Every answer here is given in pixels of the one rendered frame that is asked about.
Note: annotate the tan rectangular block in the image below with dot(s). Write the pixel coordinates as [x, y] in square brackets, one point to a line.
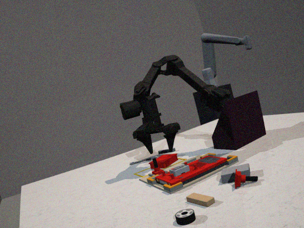
[199, 199]

